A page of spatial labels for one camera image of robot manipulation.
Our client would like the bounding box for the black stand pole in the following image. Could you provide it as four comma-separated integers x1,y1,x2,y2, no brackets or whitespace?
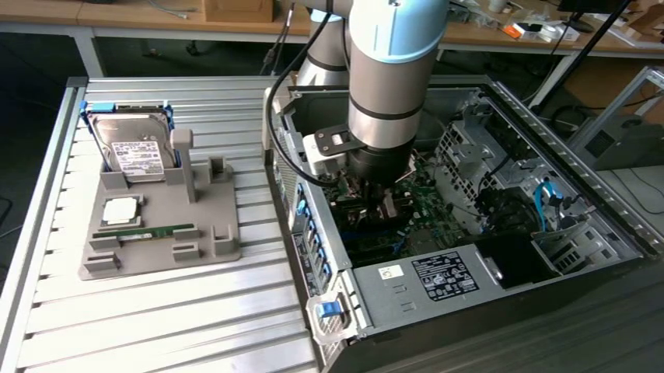
526,0,639,114

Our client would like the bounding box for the grey printed parts rack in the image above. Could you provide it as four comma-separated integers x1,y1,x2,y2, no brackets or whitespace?
76,129,243,281

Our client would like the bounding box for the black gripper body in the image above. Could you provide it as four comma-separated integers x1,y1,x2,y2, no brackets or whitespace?
346,145,417,192

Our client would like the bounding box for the black floor cable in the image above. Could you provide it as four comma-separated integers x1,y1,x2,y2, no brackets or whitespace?
548,103,590,135

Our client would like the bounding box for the brown cardboard piece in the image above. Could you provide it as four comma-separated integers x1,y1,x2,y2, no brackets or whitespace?
625,0,664,38

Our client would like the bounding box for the wooden desk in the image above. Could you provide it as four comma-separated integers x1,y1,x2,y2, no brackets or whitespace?
0,0,664,78

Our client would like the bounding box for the metal socket cover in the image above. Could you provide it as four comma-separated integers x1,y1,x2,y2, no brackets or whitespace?
394,149,419,183

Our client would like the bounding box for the black wire bundle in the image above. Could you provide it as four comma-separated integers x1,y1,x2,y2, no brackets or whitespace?
472,185,541,236

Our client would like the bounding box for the hard disk in blue carrier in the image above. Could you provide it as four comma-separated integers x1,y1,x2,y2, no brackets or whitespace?
79,99,180,184

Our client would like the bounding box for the black hanging cable with plug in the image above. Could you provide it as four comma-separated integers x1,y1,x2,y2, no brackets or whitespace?
263,0,299,77

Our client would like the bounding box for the blue disk wire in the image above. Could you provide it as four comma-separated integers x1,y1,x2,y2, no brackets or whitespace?
532,177,564,235

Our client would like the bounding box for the grey power supply with label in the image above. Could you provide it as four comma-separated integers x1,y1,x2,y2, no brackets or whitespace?
350,243,504,329

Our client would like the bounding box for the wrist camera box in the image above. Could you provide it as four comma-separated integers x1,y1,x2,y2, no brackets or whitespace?
302,126,365,176

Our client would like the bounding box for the green RAM stick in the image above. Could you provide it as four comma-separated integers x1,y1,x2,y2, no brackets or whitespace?
95,223,196,242

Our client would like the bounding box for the grey metal disk bay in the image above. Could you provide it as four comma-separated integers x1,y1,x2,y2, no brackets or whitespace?
434,116,528,191

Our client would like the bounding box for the black Dell PC case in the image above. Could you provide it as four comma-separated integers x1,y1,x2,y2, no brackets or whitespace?
262,75,664,373

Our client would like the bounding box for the black monitor stand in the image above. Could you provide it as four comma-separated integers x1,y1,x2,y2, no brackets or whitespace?
557,0,597,34

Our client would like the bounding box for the orange and white box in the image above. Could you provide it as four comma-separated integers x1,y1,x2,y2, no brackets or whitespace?
504,22,545,40

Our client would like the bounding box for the grey cable on desk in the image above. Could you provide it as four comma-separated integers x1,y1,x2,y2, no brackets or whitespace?
146,0,203,19

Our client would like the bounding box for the black plastic shroud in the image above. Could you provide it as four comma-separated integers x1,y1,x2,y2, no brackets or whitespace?
472,232,562,289

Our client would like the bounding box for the green motherboard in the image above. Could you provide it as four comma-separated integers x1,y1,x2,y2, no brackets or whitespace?
318,155,468,264

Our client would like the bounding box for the silver CPU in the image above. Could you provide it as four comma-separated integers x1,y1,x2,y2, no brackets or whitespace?
100,197,142,227

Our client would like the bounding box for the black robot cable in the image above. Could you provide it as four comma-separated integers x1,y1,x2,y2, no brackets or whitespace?
267,0,338,190

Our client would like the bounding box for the grey chipset heatsink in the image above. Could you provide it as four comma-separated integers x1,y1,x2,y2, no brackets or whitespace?
407,228,442,250

